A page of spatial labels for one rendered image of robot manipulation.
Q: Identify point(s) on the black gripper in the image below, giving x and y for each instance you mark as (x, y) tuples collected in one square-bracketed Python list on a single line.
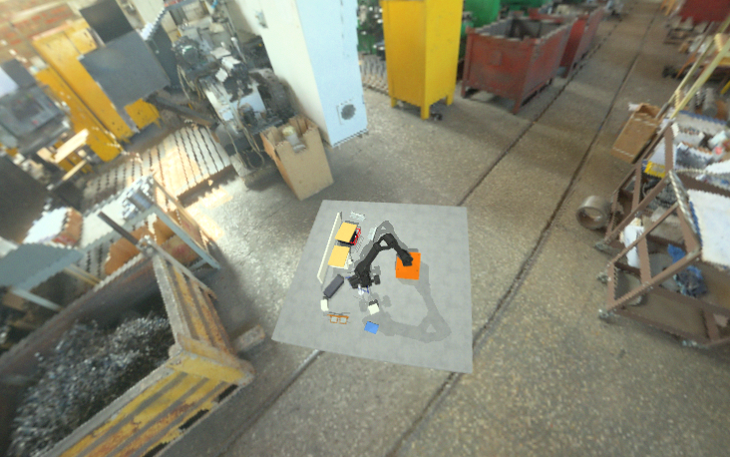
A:
[(368, 283)]

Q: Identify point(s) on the blue flat plate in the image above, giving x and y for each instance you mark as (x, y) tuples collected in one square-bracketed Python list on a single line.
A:
[(371, 327)]

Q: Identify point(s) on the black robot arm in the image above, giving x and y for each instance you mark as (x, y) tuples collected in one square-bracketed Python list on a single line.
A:
[(362, 269)]

